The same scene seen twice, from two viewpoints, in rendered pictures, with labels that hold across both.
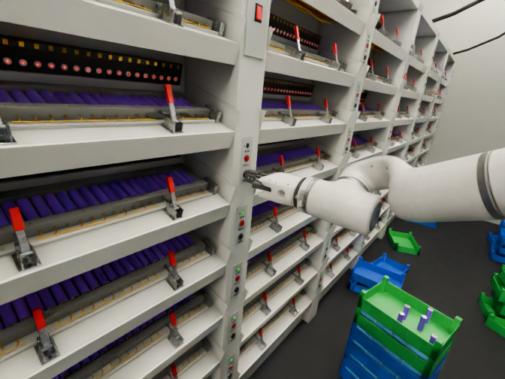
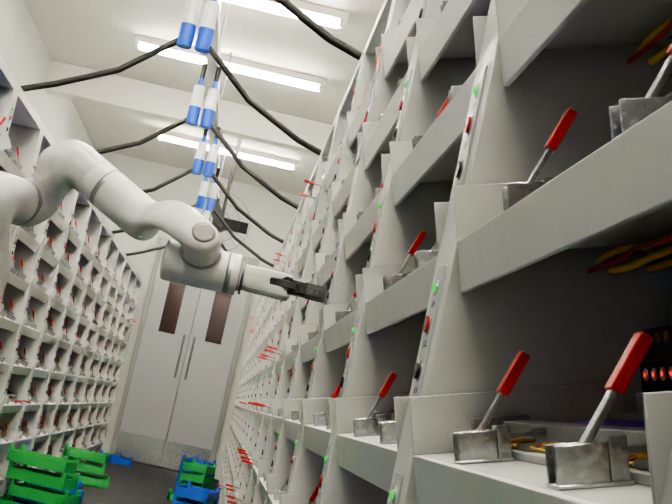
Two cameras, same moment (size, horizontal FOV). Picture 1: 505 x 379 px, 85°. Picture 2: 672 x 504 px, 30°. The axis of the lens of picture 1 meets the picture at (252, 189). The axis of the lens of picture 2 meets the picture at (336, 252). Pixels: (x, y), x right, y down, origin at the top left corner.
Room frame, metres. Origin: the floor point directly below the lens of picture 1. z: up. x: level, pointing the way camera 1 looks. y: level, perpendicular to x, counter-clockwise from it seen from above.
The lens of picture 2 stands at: (2.58, -1.69, 0.74)
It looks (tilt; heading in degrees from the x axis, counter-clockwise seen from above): 8 degrees up; 138
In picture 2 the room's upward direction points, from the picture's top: 12 degrees clockwise
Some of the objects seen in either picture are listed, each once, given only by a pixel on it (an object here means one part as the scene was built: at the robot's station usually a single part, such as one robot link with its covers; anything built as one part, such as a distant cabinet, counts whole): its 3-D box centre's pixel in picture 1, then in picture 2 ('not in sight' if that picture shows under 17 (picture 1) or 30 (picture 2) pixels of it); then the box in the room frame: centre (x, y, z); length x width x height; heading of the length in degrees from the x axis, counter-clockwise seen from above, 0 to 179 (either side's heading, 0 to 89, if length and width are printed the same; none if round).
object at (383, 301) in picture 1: (406, 312); not in sight; (0.87, -0.65, 0.44); 0.30 x 0.20 x 0.08; 39
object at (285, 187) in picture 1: (286, 187); (264, 281); (0.62, -0.08, 0.99); 0.11 x 0.10 x 0.07; 52
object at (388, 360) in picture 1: (396, 342); not in sight; (0.87, -0.65, 0.28); 0.30 x 0.20 x 0.08; 39
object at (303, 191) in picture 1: (309, 195); (234, 274); (0.58, -0.13, 0.99); 0.09 x 0.03 x 0.08; 142
